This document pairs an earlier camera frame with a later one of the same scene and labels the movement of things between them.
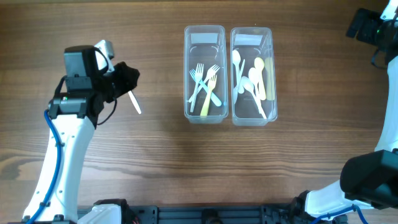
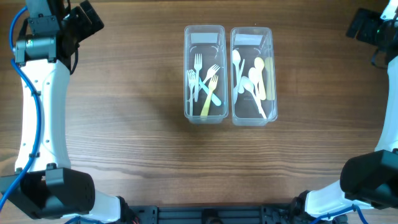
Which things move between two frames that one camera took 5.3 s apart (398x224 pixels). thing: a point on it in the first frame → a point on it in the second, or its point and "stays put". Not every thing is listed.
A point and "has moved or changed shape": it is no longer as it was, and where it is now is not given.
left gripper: x=127 y=73 → x=87 y=28
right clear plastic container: x=253 y=76 stays put
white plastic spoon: x=254 y=76 stays put
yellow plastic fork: x=211 y=84 stays put
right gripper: x=365 y=33 stays put
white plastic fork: x=199 y=73 has moved or changed shape
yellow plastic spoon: x=259 y=64 stays put
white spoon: x=236 y=89 stays put
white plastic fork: x=134 y=101 → x=191 y=80
